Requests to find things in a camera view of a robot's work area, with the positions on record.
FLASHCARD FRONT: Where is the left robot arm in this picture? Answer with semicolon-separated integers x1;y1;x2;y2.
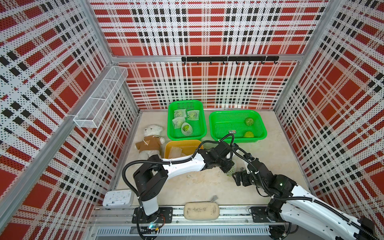
122;139;236;224

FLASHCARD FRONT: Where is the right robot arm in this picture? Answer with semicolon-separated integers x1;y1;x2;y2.
232;145;378;240

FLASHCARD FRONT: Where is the yellow plastic bowl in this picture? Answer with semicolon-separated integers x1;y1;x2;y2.
165;140;201;159

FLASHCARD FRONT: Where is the empty green plastic basket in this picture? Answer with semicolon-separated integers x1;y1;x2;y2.
167;100;207;141

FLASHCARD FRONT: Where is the green basket with fruit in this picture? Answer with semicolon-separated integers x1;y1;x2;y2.
209;110;268;144

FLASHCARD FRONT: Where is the beige sponge block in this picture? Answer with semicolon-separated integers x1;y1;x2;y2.
184;202;220;221

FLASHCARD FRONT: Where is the white teddy bear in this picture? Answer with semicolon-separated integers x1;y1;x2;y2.
135;125;165;160

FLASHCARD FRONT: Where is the white power strip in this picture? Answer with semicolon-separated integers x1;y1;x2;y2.
103;189;134;208

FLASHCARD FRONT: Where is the black hook rail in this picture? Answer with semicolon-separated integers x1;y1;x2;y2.
181;56;280;64

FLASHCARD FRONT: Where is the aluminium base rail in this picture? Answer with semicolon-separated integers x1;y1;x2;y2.
86;202;297;240

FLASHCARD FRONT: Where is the clear wall shelf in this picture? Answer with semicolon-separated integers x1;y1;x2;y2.
74;66;128;129

